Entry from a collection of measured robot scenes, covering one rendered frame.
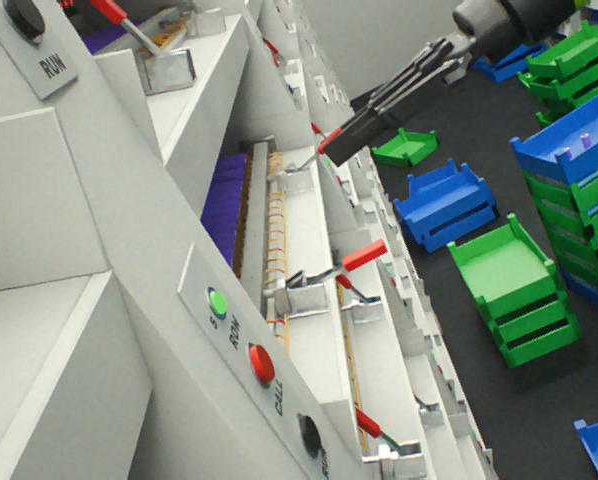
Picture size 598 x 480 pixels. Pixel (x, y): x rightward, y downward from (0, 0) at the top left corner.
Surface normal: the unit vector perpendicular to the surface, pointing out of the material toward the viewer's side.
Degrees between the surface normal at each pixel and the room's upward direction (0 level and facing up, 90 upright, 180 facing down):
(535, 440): 0
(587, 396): 0
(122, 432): 107
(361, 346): 17
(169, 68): 90
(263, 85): 90
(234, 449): 90
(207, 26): 90
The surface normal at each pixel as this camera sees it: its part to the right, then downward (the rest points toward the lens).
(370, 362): -0.18, -0.89
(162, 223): 0.88, -0.44
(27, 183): 0.03, 0.43
